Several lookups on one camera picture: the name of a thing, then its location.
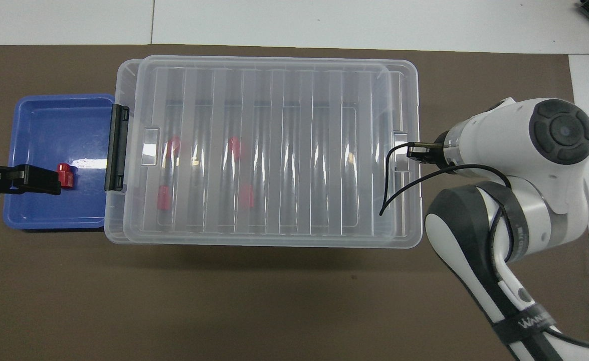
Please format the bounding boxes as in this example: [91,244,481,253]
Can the blue plastic tray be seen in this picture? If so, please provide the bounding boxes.
[2,94,116,232]

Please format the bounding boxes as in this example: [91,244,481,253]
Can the clear ribbed plastic lid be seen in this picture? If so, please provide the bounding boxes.
[122,55,423,249]

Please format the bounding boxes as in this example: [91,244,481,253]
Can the black printed velcro strap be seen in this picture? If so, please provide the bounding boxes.
[491,310,558,344]

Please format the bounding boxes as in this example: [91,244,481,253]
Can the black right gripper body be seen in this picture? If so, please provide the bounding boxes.
[436,131,453,168]

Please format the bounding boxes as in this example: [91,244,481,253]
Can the brown table mat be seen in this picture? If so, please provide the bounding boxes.
[0,44,589,361]

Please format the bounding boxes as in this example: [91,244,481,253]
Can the clear plastic storage box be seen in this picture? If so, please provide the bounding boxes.
[104,59,408,245]

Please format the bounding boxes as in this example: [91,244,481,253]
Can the dark grey strap band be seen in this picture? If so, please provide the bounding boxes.
[476,180,528,264]

